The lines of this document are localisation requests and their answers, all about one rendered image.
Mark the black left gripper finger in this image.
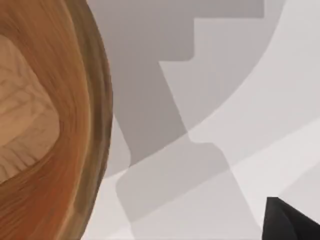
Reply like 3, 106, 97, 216
261, 196, 320, 240

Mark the brown wooden bowl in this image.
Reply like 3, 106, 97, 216
0, 0, 114, 240

